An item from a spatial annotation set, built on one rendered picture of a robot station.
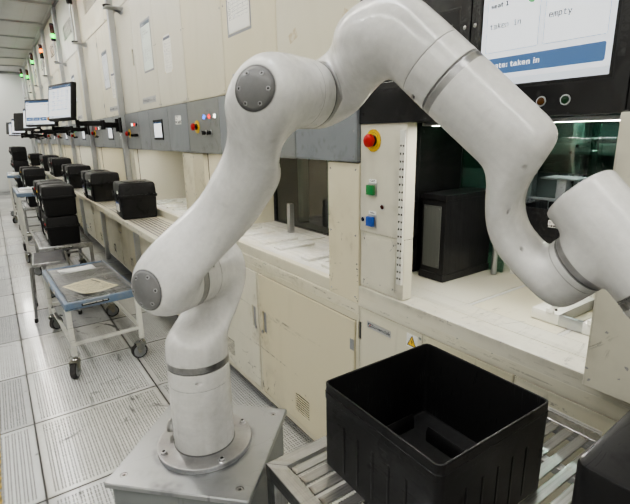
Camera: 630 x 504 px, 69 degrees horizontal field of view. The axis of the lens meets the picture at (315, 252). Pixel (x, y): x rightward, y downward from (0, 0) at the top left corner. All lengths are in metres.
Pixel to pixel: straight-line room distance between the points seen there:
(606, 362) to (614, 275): 0.50
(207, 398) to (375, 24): 0.69
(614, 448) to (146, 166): 3.85
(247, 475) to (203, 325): 0.29
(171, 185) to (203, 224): 3.42
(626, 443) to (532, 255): 0.22
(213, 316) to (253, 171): 0.33
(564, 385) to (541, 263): 0.60
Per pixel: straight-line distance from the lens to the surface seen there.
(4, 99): 14.32
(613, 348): 1.05
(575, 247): 0.59
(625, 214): 0.58
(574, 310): 1.44
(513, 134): 0.56
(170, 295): 0.79
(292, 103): 0.61
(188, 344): 0.88
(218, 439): 0.98
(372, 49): 0.61
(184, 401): 0.93
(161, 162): 4.14
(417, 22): 0.60
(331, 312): 1.73
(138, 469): 1.02
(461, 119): 0.57
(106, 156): 5.56
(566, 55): 1.09
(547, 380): 1.20
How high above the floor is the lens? 1.37
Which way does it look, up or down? 15 degrees down
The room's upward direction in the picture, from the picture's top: 1 degrees counter-clockwise
